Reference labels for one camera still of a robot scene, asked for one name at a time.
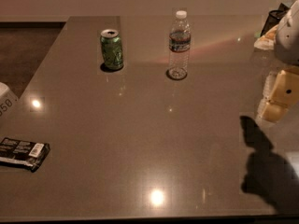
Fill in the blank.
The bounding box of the green soda can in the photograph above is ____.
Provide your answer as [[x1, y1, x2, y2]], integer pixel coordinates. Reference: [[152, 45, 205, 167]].
[[100, 29, 123, 71]]

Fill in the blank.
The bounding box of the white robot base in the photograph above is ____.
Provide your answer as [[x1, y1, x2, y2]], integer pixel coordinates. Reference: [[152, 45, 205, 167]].
[[0, 82, 19, 120]]

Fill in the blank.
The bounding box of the clear plastic water bottle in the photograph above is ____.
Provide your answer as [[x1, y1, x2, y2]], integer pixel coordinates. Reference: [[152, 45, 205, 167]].
[[167, 10, 192, 80]]

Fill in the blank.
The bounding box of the black rxbar chocolate bar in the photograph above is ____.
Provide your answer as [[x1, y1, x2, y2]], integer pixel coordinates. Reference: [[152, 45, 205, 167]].
[[0, 137, 50, 172]]

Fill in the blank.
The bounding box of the black mesh cup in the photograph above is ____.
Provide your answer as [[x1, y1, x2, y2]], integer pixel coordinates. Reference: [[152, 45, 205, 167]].
[[261, 10, 287, 35]]

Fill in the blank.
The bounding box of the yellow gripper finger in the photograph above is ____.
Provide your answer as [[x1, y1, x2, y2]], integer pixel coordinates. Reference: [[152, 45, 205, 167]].
[[257, 99, 288, 123]]

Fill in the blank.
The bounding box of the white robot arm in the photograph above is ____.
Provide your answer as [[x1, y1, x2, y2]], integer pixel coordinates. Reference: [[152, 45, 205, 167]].
[[254, 0, 299, 123]]

